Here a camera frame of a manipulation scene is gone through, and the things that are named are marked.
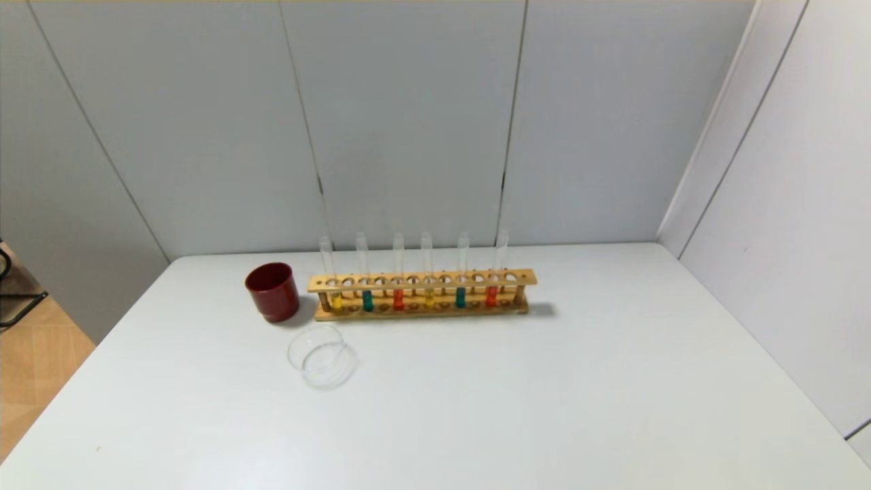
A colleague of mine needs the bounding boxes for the glass tube with yellow pigment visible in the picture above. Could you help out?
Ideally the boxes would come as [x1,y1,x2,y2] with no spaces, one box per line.
[319,235,344,313]
[421,231,437,310]

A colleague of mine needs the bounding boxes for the dark red cup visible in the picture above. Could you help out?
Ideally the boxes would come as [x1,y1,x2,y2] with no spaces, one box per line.
[245,263,300,323]

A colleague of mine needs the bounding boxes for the glass tube with blue pigment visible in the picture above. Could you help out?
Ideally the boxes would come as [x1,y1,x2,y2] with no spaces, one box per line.
[355,232,375,313]
[455,232,471,309]

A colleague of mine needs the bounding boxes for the wooden test tube rack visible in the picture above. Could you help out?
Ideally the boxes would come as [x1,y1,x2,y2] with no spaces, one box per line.
[308,268,538,322]

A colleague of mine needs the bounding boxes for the black metal frame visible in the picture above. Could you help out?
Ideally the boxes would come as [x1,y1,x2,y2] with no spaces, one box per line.
[0,245,49,331]

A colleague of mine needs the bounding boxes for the glass tube with red pigment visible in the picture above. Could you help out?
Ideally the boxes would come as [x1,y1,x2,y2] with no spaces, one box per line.
[485,229,510,308]
[392,232,406,312]

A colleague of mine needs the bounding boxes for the clear glass dish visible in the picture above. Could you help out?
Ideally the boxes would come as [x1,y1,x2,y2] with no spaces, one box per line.
[287,325,359,390]

